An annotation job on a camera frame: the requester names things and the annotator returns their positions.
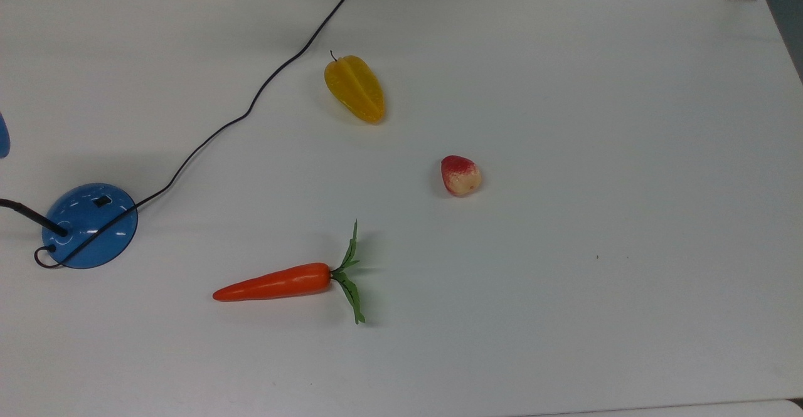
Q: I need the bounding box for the blue gooseneck desk lamp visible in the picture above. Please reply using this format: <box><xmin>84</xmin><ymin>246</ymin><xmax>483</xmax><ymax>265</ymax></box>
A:
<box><xmin>0</xmin><ymin>113</ymin><xmax>139</xmax><ymax>270</ymax></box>

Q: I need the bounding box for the orange toy carrot with leaves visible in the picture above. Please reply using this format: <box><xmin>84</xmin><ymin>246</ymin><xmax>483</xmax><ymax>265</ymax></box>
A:
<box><xmin>212</xmin><ymin>219</ymin><xmax>367</xmax><ymax>325</ymax></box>

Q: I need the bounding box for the yellow toy starfruit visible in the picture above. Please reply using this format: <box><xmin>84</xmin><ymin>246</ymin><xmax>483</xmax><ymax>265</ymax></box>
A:
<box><xmin>324</xmin><ymin>51</ymin><xmax>386</xmax><ymax>125</ymax></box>

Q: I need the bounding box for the red and cream toy strawberry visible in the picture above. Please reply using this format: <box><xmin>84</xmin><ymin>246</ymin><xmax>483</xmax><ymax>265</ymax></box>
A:
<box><xmin>440</xmin><ymin>155</ymin><xmax>483</xmax><ymax>198</ymax></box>

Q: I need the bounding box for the black lamp power cable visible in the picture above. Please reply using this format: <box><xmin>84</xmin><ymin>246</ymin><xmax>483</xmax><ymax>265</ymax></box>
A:
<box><xmin>34</xmin><ymin>0</ymin><xmax>358</xmax><ymax>270</ymax></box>

